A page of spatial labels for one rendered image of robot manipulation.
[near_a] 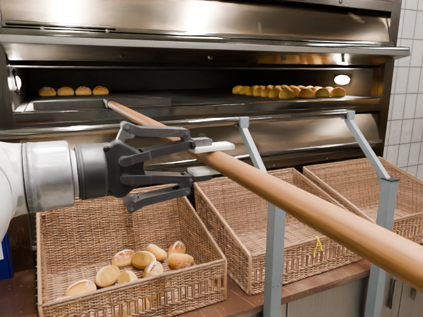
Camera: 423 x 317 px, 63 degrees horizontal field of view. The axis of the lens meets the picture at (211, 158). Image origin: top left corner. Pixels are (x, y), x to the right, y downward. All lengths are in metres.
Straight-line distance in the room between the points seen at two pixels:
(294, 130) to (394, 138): 0.74
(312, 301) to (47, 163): 1.12
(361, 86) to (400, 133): 0.37
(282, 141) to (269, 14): 0.59
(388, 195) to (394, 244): 1.07
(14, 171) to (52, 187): 0.04
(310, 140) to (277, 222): 0.86
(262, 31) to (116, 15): 0.62
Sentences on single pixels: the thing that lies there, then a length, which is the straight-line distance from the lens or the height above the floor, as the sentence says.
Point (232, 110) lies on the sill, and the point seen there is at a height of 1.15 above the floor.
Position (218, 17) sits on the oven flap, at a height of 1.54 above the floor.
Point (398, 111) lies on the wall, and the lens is 2.30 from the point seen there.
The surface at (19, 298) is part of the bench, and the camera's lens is 1.40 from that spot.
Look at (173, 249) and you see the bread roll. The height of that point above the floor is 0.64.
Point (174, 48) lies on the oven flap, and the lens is 1.30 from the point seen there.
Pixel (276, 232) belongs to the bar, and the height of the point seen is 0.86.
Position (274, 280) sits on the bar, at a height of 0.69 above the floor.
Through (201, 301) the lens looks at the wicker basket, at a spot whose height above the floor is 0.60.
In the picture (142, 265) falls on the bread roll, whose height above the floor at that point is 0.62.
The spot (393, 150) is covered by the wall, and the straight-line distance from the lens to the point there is 2.33.
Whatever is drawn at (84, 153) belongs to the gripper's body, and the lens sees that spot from 0.47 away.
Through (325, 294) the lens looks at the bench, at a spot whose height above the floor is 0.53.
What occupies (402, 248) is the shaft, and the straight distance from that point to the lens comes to 0.30.
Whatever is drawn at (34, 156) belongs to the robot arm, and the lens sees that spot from 0.46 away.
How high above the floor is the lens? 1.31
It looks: 14 degrees down
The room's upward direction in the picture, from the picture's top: straight up
